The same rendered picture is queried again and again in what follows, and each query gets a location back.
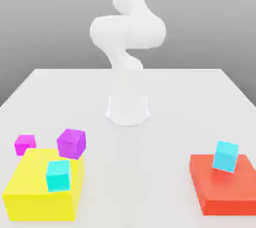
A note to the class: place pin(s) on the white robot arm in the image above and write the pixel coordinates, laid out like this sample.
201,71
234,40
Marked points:
128,31

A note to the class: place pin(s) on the small purple cube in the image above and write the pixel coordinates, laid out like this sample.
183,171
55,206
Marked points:
71,144

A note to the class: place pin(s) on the small turquoise cube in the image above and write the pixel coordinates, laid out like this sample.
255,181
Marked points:
59,176

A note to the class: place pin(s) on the small magenta cube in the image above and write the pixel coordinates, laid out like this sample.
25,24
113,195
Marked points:
24,142

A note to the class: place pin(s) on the small sky blue cube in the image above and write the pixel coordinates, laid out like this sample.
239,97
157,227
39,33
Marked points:
225,157

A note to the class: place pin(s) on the large yellow box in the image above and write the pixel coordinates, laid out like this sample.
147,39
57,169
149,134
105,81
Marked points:
30,181

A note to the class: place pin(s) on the large orange box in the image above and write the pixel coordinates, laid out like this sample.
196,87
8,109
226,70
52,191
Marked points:
226,188

